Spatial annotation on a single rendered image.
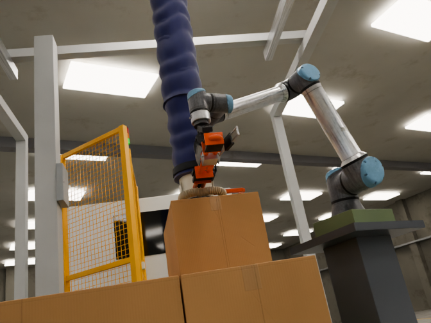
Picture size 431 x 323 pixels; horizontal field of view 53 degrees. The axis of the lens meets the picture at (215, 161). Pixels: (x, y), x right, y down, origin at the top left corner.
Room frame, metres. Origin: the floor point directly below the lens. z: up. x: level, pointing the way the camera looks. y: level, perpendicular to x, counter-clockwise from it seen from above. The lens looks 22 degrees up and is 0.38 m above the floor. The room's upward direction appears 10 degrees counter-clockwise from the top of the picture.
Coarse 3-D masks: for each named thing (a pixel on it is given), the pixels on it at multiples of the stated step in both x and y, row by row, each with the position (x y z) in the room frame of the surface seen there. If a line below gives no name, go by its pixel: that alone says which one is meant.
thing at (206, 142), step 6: (216, 132) 1.52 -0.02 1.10; (222, 132) 1.52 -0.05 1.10; (204, 138) 1.55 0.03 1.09; (204, 144) 1.58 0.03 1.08; (210, 144) 1.51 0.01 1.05; (216, 144) 1.52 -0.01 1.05; (222, 144) 1.53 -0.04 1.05; (204, 150) 1.58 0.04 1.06; (210, 150) 1.57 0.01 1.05; (216, 150) 1.58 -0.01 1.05
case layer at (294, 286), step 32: (96, 288) 1.18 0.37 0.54; (128, 288) 1.19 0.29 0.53; (160, 288) 1.21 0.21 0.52; (192, 288) 1.22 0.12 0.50; (224, 288) 1.24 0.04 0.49; (256, 288) 1.25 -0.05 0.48; (288, 288) 1.27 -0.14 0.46; (320, 288) 1.28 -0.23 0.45; (0, 320) 1.14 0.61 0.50; (32, 320) 1.15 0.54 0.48; (64, 320) 1.17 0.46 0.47; (96, 320) 1.18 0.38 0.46; (128, 320) 1.19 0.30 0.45; (160, 320) 1.21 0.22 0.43; (192, 320) 1.22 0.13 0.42; (224, 320) 1.24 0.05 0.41; (256, 320) 1.25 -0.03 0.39; (288, 320) 1.26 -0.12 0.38; (320, 320) 1.28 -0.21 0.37
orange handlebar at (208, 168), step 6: (210, 138) 1.50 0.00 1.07; (216, 138) 1.51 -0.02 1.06; (222, 138) 1.52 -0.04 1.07; (198, 168) 1.82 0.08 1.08; (204, 168) 1.78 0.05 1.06; (210, 168) 1.79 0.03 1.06; (204, 186) 2.05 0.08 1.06; (228, 192) 2.22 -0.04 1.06; (234, 192) 2.23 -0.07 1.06; (240, 192) 2.27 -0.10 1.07
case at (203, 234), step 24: (168, 216) 1.98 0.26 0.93; (192, 216) 1.81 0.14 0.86; (216, 216) 1.84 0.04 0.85; (240, 216) 1.86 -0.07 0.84; (168, 240) 2.13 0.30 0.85; (192, 240) 1.81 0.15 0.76; (216, 240) 1.83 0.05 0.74; (240, 240) 1.86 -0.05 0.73; (264, 240) 1.88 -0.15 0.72; (168, 264) 2.30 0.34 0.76; (192, 264) 1.81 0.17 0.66; (216, 264) 1.83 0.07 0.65; (240, 264) 1.85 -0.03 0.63
